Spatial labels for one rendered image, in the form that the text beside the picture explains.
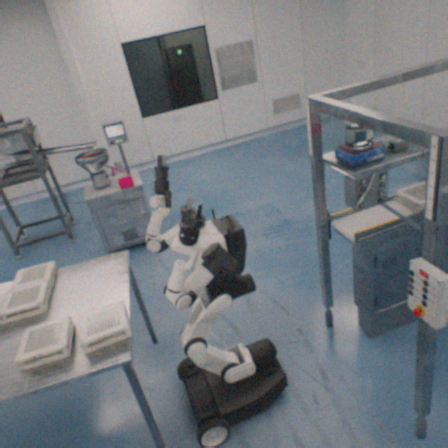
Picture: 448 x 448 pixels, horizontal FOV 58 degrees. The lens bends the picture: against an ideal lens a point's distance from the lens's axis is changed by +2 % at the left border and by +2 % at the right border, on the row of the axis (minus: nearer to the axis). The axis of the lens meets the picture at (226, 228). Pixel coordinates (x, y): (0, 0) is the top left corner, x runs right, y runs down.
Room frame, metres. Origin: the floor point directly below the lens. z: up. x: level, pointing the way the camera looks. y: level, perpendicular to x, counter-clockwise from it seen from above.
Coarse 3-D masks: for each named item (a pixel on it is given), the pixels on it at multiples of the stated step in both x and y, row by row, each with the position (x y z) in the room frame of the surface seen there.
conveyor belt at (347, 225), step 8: (368, 208) 2.32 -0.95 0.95; (376, 208) 2.31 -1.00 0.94; (384, 208) 2.28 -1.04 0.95; (400, 208) 2.24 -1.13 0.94; (408, 208) 2.22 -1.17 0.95; (344, 216) 2.29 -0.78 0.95; (352, 216) 2.27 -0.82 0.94; (360, 216) 2.25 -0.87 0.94; (368, 216) 2.23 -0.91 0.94; (376, 216) 2.21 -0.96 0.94; (384, 216) 2.19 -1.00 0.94; (392, 216) 2.17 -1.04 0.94; (336, 224) 2.22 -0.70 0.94; (344, 224) 2.19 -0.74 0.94; (352, 224) 2.17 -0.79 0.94; (360, 224) 2.15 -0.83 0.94; (368, 224) 2.13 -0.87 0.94; (376, 224) 2.11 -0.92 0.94; (344, 232) 2.12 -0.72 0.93; (352, 232) 2.08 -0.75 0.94; (352, 240) 2.03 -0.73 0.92
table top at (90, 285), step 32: (128, 256) 2.46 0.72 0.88; (0, 288) 2.38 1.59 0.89; (64, 288) 2.22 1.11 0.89; (96, 288) 2.14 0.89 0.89; (128, 288) 2.06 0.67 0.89; (32, 320) 1.95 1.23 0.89; (0, 352) 1.72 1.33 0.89; (96, 352) 1.56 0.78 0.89; (128, 352) 1.51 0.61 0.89; (0, 384) 1.49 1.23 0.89; (32, 384) 1.44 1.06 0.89; (64, 384) 1.42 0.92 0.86
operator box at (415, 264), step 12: (420, 264) 1.33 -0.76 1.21; (420, 276) 1.30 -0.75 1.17; (432, 276) 1.24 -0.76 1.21; (444, 276) 1.23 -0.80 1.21; (420, 288) 1.30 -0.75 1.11; (432, 288) 1.23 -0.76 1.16; (444, 288) 1.21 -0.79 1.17; (420, 300) 1.29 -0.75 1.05; (432, 300) 1.23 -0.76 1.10; (444, 300) 1.21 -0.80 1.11; (432, 312) 1.23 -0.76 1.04; (444, 312) 1.21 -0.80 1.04; (432, 324) 1.22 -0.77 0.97; (444, 324) 1.21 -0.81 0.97
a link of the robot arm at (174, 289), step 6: (174, 270) 1.51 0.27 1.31; (180, 270) 1.50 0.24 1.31; (174, 276) 1.50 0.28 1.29; (180, 276) 1.50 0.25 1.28; (168, 282) 1.51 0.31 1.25; (174, 282) 1.49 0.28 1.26; (180, 282) 1.49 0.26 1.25; (168, 288) 1.50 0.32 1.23; (174, 288) 1.48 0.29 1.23; (180, 288) 1.49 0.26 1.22; (168, 294) 1.49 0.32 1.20; (174, 294) 1.48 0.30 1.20; (180, 294) 1.48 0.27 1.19; (174, 300) 1.47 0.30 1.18
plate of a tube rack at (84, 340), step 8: (112, 304) 1.84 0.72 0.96; (120, 304) 1.82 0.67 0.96; (88, 312) 1.81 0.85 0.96; (120, 312) 1.75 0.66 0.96; (80, 320) 1.76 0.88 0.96; (112, 320) 1.70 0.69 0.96; (120, 320) 1.68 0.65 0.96; (80, 328) 1.69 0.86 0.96; (112, 328) 1.63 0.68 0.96; (120, 328) 1.62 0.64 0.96; (128, 328) 1.62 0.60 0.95; (80, 336) 1.63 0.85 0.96; (96, 336) 1.60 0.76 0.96; (104, 336) 1.59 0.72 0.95; (80, 344) 1.57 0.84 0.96; (88, 344) 1.57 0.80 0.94
